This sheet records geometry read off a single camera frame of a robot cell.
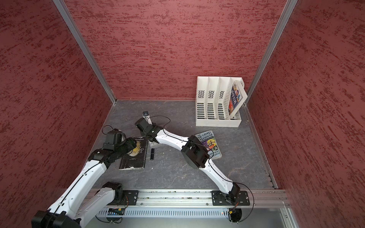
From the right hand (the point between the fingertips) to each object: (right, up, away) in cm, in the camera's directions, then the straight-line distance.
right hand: (147, 127), depth 95 cm
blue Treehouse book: (+41, -8, -1) cm, 42 cm away
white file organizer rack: (+49, +21, +23) cm, 58 cm away
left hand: (-5, -10, -13) cm, 17 cm away
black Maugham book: (-5, -19, -9) cm, 22 cm away
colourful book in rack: (+62, +21, 0) cm, 65 cm away
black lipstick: (+4, -17, -5) cm, 18 cm away
